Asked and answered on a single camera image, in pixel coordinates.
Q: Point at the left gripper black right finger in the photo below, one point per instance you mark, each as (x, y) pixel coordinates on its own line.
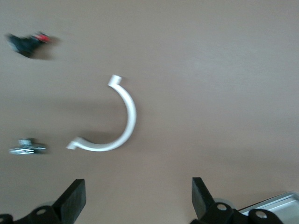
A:
(203, 203)

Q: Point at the black switch with red tip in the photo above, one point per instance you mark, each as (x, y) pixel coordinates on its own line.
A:
(23, 44)

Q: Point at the small silver metal fitting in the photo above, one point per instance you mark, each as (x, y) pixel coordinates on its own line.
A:
(28, 148)

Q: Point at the white cabinet drawer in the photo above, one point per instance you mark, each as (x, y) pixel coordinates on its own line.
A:
(285, 203)

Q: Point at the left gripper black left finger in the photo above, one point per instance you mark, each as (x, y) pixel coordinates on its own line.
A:
(70, 205)

